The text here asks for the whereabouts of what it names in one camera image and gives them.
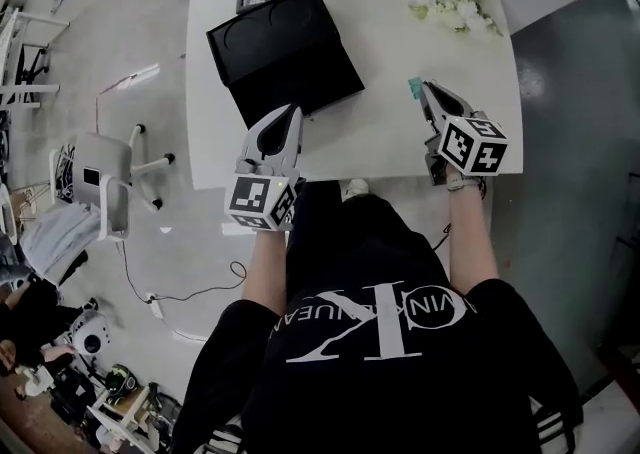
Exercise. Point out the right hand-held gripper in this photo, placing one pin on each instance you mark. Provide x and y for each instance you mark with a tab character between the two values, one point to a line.
472	144

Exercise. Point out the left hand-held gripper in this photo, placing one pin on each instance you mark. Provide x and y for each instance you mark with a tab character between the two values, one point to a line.
265	177

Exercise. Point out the teal desk item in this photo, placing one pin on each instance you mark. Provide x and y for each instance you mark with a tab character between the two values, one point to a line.
414	87

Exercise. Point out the black box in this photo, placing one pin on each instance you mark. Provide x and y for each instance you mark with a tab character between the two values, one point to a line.
290	47

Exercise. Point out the person's right forearm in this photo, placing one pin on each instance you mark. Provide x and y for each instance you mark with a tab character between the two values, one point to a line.
472	237

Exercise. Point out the person's left forearm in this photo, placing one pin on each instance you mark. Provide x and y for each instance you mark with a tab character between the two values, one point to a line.
267	272

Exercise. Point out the white desk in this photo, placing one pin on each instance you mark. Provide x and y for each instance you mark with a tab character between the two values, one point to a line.
410	142

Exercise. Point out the beige wristband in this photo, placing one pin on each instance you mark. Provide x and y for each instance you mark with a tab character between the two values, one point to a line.
462	183

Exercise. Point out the white shoe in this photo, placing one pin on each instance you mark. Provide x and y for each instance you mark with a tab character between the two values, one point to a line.
355	189

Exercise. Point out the white office chair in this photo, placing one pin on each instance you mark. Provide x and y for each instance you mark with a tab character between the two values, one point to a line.
107	167

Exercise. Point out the white power strip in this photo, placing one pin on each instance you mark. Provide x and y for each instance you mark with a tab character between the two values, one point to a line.
156	307

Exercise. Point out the grey cloth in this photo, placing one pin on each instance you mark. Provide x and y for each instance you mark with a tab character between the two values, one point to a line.
60	237

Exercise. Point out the black printed t-shirt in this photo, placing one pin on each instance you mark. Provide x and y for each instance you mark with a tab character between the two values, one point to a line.
390	357

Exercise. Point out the white round device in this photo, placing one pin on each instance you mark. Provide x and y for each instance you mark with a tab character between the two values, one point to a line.
91	337

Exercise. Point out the black green helmet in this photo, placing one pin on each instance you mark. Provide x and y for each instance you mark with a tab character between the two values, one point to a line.
122	381

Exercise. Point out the white metal shelf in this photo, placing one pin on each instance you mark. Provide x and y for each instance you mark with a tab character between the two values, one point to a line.
20	67

